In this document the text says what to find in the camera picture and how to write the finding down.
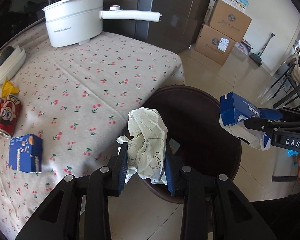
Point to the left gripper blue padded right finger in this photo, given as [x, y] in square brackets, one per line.
[172, 166]

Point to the cherry print tablecloth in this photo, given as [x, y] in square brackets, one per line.
[77, 100]

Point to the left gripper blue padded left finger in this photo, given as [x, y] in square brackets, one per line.
[119, 171]

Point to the blue snack box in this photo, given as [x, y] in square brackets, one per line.
[25, 154]

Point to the upper brown cardboard box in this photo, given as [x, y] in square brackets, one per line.
[229, 21]

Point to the stacked white bowls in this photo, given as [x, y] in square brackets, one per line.
[12, 64]

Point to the brown cardboard box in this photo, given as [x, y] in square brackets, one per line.
[214, 45]
[229, 21]

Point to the broom and dustpan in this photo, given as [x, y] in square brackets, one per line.
[256, 57]

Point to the white paper wrapper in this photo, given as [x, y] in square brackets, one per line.
[146, 146]

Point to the yellow snack wrapper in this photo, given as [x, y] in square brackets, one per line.
[8, 88]

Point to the dark grey refrigerator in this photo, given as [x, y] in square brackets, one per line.
[178, 28]

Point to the black metal chair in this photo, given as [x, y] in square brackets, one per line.
[292, 75]

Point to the white electric cooking pot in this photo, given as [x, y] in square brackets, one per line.
[71, 22]

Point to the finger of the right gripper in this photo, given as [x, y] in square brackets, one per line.
[285, 112]
[270, 127]

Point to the lower brown cardboard box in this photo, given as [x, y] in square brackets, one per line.
[214, 45]

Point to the dark brown trash bin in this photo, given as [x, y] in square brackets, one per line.
[194, 134]

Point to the red cartoon drink can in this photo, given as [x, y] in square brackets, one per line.
[9, 115]

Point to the torn blue carton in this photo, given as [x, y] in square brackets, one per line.
[234, 109]

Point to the dark green pumpkin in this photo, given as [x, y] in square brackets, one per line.
[5, 53]

